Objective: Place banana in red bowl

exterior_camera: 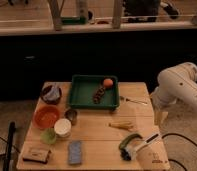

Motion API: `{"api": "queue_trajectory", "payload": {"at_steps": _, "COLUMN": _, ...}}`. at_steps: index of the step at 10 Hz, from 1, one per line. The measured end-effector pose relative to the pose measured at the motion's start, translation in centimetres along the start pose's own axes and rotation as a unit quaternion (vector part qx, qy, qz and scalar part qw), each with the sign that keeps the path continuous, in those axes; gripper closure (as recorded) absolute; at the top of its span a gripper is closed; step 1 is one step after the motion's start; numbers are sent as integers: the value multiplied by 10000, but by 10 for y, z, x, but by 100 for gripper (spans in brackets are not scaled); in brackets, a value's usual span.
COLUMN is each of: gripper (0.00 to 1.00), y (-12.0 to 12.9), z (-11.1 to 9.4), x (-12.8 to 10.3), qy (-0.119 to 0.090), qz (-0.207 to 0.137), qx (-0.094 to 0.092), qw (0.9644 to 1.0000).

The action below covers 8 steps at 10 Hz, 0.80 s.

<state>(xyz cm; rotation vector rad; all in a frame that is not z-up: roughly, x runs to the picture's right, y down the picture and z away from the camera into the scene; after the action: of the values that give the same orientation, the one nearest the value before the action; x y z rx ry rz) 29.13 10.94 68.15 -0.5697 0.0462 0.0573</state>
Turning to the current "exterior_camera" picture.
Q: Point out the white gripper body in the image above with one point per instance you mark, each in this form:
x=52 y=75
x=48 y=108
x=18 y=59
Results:
x=159 y=116

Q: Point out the yellow banana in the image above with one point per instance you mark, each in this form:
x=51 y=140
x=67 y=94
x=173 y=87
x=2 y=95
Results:
x=121 y=125

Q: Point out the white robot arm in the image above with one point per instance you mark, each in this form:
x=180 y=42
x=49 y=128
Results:
x=174 y=83

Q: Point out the dark bowl with cloth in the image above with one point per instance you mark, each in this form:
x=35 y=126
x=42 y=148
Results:
x=51 y=94

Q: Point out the red bowl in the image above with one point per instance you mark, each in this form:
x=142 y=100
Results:
x=46 y=117

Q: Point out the green pepper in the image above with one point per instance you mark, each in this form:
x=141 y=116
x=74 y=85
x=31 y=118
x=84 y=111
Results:
x=126 y=141

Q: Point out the orange fruit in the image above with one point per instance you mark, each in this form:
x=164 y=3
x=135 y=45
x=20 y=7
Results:
x=108 y=83

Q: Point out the dark grape bunch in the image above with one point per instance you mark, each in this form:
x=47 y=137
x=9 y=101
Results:
x=98 y=95

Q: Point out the green plastic tray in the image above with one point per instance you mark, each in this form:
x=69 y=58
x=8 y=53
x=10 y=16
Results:
x=84 y=87

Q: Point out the small metal cup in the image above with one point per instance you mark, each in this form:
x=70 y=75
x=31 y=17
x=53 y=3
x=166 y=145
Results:
x=71 y=115

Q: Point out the blue sponge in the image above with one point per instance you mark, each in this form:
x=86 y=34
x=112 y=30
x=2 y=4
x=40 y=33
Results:
x=75 y=152

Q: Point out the white cup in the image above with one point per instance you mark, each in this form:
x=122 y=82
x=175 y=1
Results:
x=62 y=127

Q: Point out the light green cup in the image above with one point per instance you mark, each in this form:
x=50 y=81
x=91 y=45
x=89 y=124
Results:
x=48 y=136

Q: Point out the brown wooden block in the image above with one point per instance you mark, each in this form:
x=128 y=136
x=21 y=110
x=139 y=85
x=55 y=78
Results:
x=39 y=155

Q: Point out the black pole stand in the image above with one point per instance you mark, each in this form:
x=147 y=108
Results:
x=8 y=149

